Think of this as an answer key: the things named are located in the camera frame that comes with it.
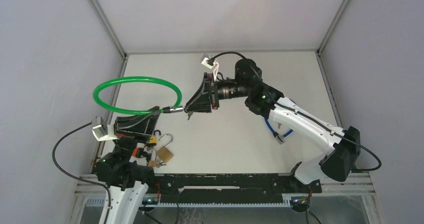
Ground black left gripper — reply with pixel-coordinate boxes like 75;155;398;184
113;106;161;164

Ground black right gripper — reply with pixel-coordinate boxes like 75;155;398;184
185;73;250;114

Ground yellow tag padlock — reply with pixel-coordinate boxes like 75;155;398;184
147;130;162;146

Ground green cable lock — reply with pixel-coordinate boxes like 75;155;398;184
92;76;184;116

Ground blue cable lock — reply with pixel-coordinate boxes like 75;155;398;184
263;117;295;145

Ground green lock silver keys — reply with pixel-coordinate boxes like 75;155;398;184
184;109;194;120

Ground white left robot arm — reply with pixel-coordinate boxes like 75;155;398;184
91;106;161;224

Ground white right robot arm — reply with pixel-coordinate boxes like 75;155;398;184
184;57;360;192

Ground orange black padlock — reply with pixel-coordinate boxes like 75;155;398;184
132;147;152;161

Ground large brass padlock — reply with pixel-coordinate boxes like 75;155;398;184
156;134;174;164

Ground small brass padlock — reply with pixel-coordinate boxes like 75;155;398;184
147;150;157;168

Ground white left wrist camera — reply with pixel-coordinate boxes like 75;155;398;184
91;116;118;142

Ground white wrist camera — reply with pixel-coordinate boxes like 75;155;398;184
201;53;219;81
91;116;118;142

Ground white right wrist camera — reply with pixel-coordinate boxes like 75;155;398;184
201;53;219;81

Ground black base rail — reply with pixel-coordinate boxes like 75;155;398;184
148;174;322;205

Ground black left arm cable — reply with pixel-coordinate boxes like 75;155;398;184
51;121;114;224

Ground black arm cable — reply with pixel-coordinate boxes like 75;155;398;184
51;121;114;224
208;51;382;172

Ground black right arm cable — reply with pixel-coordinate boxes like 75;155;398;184
208;51;382;172

